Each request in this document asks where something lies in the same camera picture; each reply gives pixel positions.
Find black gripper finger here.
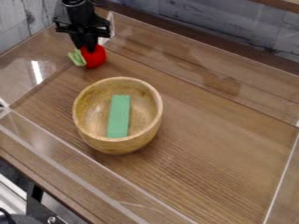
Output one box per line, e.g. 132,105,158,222
69,33,85,49
85,34,98,53

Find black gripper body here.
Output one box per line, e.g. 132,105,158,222
51,0,109,37

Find red plush fruit green leaves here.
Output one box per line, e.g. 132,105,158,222
67,45,106,69

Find wooden bowl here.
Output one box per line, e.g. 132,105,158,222
71,77,164,155

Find green rectangular block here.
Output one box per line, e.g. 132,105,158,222
106,94,130,138

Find black metal table leg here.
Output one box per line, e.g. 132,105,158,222
26,182,42,203

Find black cable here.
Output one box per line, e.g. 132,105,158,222
0,206,15,224

